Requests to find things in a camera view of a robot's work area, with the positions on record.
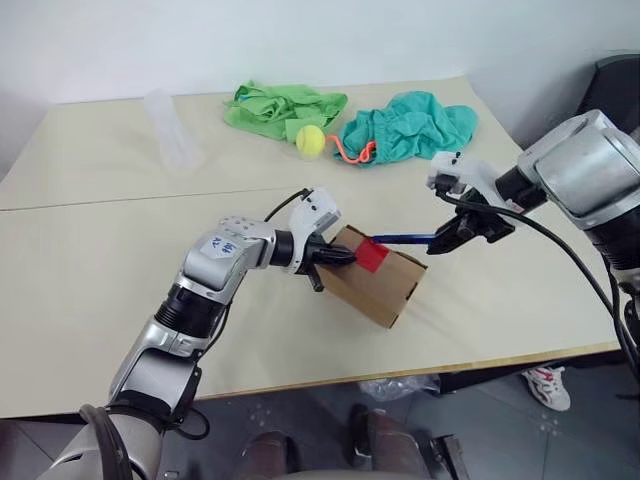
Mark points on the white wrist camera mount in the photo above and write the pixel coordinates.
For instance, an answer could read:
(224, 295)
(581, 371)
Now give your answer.
(460, 172)
(320, 210)

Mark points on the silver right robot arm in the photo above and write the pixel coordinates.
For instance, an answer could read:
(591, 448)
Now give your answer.
(575, 170)

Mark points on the yellow tennis ball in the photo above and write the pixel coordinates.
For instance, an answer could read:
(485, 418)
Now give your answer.
(310, 142)

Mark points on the light green cloth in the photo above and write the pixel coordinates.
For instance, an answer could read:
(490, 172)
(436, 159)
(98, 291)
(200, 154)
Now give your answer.
(265, 112)

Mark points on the brown cardboard box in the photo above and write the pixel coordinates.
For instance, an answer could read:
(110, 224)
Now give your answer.
(380, 292)

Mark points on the black chair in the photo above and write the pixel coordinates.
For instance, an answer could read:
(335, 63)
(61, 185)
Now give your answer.
(615, 85)

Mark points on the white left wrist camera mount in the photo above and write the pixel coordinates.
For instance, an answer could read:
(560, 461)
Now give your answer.
(320, 210)

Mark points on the red tape square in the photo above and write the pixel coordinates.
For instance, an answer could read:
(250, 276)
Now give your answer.
(373, 258)

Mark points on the small dark brown rounded shape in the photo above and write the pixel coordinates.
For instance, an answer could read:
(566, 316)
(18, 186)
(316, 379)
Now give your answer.
(271, 452)

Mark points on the white sneaker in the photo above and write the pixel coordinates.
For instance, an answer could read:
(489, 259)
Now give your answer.
(550, 388)

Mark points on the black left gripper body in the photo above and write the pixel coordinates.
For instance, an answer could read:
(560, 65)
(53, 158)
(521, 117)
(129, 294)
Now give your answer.
(316, 255)

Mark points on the clear plastic bag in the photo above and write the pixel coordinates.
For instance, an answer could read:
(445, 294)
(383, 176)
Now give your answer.
(395, 389)

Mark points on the dark metal block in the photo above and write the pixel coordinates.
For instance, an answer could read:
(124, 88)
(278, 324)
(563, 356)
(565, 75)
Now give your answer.
(170, 475)
(450, 457)

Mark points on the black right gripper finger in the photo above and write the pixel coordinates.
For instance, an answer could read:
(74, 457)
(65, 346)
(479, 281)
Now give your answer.
(452, 228)
(447, 244)

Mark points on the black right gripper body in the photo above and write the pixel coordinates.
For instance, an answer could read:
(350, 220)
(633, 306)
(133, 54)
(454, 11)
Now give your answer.
(487, 225)

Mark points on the clear plastic cup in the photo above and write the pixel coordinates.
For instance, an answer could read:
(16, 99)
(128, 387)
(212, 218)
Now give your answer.
(172, 140)

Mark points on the large dark brown rounded shape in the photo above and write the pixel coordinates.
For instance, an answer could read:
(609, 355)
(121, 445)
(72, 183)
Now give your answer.
(390, 440)

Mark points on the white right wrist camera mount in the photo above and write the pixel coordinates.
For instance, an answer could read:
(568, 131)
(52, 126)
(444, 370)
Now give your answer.
(460, 172)

